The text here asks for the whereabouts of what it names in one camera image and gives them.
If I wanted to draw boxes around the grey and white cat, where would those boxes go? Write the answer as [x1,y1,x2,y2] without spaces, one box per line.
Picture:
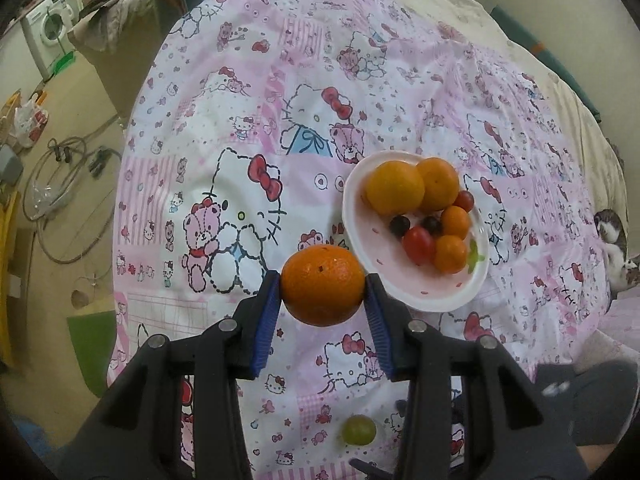
[594,208,640,293]

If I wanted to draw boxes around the yellow board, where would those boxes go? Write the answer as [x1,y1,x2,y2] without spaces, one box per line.
[0,190,21,361]

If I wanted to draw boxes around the clear plastic bag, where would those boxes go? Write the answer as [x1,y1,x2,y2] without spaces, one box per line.
[22,180,71,221]

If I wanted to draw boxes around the grey hose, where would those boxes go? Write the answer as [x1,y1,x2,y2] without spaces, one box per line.
[22,135,123,266]

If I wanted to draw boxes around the large orange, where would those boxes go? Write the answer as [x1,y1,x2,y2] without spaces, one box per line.
[365,160,426,217]
[416,157,461,212]

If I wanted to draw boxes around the small orange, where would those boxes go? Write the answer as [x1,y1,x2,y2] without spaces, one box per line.
[281,245,367,328]
[433,235,469,275]
[441,205,471,241]

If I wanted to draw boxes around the armchair with clothes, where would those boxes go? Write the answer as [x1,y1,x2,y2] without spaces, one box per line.
[67,5,168,131]

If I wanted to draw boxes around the pile of clothes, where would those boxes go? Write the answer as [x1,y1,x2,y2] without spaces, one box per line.
[80,0,166,53]

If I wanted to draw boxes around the green mat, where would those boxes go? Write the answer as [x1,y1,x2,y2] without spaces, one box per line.
[67,310,118,398]

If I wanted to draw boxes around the person's grey pants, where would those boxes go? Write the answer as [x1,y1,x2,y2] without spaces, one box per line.
[535,360,640,446]

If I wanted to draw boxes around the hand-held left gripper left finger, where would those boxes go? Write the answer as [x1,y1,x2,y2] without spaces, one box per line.
[55,270,282,480]

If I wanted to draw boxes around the white and red plastic bag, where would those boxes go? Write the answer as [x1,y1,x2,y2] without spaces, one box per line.
[12,92,51,148]

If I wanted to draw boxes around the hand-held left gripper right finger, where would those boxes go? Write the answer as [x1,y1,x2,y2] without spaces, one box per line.
[364,272,591,480]

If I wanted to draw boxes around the white washing machine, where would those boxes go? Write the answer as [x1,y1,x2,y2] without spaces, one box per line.
[20,0,81,81]

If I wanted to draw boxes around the pink and white plate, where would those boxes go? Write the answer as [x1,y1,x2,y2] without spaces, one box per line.
[342,150,490,313]

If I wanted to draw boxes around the green grape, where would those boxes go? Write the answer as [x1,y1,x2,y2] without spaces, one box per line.
[341,414,377,447]

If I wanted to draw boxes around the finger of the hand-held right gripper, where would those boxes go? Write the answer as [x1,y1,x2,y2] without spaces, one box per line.
[349,457,397,480]

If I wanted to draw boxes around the pink cartoon printed blanket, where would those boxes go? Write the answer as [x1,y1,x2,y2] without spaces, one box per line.
[107,0,631,480]

